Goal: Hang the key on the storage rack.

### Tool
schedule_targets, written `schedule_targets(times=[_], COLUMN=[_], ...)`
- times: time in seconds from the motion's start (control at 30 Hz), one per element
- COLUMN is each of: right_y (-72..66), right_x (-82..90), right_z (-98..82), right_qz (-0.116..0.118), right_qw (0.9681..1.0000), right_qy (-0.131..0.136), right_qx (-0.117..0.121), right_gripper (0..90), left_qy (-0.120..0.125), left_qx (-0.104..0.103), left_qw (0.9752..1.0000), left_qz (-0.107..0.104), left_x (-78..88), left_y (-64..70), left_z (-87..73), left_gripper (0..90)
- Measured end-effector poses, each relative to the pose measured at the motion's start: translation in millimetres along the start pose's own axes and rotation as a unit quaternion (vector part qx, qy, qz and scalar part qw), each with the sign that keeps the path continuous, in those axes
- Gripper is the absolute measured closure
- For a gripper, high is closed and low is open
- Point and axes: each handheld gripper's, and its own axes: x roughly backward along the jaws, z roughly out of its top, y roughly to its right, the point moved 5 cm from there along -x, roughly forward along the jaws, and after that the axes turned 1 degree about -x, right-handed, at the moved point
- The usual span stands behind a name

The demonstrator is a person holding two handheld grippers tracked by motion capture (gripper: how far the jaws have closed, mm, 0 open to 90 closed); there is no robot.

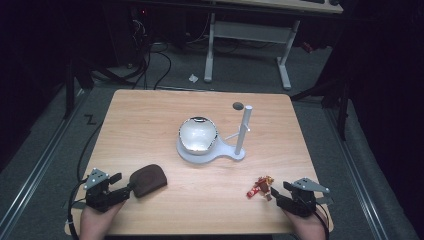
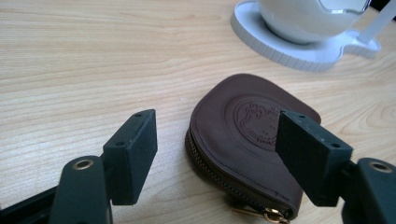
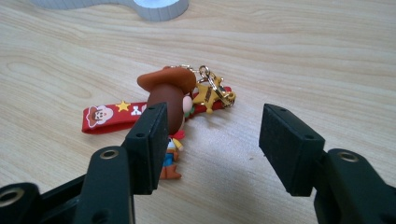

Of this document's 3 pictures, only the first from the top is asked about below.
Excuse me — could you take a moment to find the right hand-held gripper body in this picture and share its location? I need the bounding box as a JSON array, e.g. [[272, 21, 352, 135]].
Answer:
[[283, 177, 332, 218]]

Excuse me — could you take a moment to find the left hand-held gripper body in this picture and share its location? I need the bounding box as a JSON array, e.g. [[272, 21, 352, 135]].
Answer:
[[83, 167, 132, 213]]

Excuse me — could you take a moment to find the red toy figure keychain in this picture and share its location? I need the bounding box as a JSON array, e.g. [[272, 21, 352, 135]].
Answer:
[[245, 175, 275, 202]]

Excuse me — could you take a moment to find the brown pouch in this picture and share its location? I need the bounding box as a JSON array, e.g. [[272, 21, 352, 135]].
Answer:
[[128, 163, 168, 199]]

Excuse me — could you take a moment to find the white stand with pole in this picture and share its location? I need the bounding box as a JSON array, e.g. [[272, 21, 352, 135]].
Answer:
[[175, 104, 254, 165]]

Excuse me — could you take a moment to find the silver metal bowl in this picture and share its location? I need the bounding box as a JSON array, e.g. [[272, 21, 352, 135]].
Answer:
[[178, 116, 219, 156]]

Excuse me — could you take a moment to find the person's left hand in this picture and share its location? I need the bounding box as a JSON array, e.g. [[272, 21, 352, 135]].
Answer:
[[79, 200, 126, 240]]

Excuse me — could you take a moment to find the person's right hand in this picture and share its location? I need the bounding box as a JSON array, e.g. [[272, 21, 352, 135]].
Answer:
[[283, 208, 329, 240]]

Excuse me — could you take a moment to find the grey tape strip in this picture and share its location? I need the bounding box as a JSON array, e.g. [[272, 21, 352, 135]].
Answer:
[[315, 195, 335, 206], [62, 200, 88, 211]]

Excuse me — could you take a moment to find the black metal stand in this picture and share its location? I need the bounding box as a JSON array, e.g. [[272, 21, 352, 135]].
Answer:
[[62, 54, 96, 120], [289, 74, 355, 142]]

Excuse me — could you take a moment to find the small red object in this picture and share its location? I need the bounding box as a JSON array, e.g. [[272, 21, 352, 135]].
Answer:
[[300, 41, 315, 55]]

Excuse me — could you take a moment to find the white-framed desk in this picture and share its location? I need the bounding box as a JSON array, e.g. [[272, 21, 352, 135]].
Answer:
[[203, 0, 344, 91]]

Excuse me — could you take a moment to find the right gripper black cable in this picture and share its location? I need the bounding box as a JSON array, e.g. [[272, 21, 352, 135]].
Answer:
[[311, 202, 330, 240]]

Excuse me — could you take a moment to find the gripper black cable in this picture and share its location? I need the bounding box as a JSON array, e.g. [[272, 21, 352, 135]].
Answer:
[[66, 179, 90, 240], [311, 202, 330, 240]]

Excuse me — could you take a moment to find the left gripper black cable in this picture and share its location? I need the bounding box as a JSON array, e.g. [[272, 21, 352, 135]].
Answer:
[[66, 179, 90, 240]]

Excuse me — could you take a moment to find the thin black floor cable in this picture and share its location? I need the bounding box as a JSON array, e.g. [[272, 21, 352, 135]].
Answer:
[[76, 122, 104, 183]]

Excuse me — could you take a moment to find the metal floor rail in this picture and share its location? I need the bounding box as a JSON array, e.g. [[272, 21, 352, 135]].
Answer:
[[0, 88, 88, 231], [324, 107, 390, 240]]

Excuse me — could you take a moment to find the bundle of black floor cables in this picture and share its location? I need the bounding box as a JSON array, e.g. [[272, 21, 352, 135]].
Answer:
[[130, 18, 173, 91]]

